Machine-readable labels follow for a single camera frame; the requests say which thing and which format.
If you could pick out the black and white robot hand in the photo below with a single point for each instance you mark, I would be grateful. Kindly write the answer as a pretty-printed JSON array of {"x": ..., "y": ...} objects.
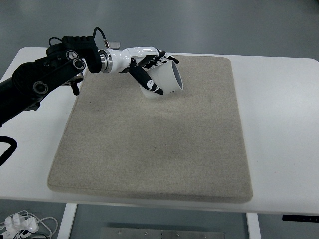
[{"x": 136, "y": 61}]

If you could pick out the white table leg right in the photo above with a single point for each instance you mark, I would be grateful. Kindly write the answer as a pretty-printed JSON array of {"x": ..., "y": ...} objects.
[{"x": 253, "y": 226}]

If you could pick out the beige felt mat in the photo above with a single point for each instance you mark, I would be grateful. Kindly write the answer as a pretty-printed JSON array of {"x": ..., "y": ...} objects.
[{"x": 185, "y": 146}]

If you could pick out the white power strip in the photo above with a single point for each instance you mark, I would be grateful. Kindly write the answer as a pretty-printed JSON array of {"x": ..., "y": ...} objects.
[{"x": 18, "y": 223}]

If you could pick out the grey metal base plate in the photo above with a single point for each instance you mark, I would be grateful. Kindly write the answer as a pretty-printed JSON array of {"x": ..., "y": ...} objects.
[{"x": 132, "y": 233}]

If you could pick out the white cup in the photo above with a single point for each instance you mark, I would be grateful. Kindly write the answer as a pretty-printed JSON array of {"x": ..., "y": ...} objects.
[{"x": 166, "y": 77}]

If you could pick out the white table leg left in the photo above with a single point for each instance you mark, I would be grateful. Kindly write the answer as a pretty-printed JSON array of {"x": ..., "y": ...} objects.
[{"x": 67, "y": 221}]

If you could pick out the small grey floor box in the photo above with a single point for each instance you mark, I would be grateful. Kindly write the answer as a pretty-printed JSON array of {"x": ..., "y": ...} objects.
[{"x": 114, "y": 45}]

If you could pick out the black table control panel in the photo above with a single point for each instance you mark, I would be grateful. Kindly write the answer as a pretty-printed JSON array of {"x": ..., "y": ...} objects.
[{"x": 300, "y": 218}]

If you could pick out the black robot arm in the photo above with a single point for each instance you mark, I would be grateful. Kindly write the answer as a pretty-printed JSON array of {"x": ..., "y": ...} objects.
[{"x": 31, "y": 82}]

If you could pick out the white table leg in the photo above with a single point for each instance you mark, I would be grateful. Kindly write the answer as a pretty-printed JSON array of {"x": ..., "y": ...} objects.
[
  {"x": 67, "y": 221},
  {"x": 253, "y": 226}
]

